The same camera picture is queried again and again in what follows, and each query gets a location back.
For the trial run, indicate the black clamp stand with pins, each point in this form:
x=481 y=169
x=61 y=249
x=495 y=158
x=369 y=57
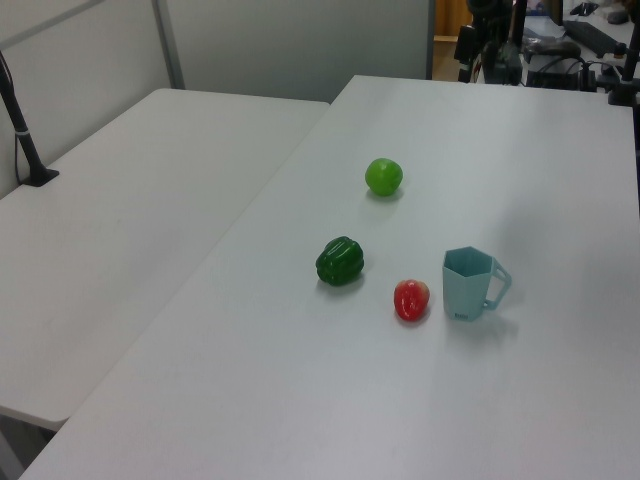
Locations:
x=625 y=92

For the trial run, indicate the black pole stand with base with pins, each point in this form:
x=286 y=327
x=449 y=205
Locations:
x=41 y=177

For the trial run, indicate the black camera rig on stand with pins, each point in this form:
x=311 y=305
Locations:
x=492 y=40

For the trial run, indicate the dark computer mouse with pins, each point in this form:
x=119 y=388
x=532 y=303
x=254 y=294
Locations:
x=618 y=17

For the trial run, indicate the white side table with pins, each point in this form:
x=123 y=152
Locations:
x=125 y=225

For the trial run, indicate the grey metal partition post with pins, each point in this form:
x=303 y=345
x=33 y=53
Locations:
x=170 y=50

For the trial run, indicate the black electronics box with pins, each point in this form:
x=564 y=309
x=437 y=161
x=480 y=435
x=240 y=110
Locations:
x=552 y=77

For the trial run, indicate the black box device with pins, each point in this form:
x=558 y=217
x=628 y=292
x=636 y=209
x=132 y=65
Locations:
x=465 y=45

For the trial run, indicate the light green toy apple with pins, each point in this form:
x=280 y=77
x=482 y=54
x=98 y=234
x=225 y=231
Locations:
x=384 y=176

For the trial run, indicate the teal angular plastic mug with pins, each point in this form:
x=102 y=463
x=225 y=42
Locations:
x=462 y=290

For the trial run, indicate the red toy fruit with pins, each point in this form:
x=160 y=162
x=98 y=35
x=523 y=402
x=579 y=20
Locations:
x=411 y=300

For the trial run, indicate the dark green toy bell pepper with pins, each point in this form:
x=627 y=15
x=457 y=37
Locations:
x=340 y=262

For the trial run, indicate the light wooden cabinet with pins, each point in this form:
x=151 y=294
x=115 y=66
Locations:
x=445 y=20

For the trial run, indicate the black computer keyboard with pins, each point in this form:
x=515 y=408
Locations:
x=590 y=35

